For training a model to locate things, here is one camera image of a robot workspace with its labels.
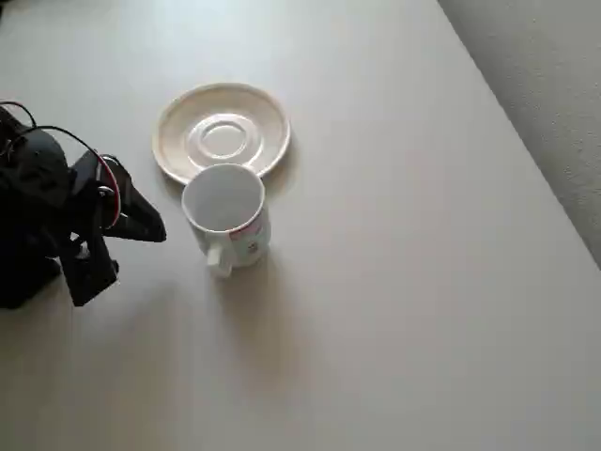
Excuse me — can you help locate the thin dark arm cable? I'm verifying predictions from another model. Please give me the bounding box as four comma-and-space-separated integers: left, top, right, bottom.
0, 99, 37, 131

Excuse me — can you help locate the red and black servo cable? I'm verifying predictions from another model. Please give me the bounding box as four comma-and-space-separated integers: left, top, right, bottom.
7, 124, 125, 227

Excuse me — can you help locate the cream ceramic saucer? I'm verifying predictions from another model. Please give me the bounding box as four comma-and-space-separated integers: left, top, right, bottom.
151, 82, 292, 188

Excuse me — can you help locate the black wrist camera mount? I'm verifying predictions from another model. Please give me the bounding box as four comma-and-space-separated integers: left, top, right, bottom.
59, 228, 120, 308

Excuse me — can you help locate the white ceramic mug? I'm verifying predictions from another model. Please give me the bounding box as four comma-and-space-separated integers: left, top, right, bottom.
180, 163, 272, 278

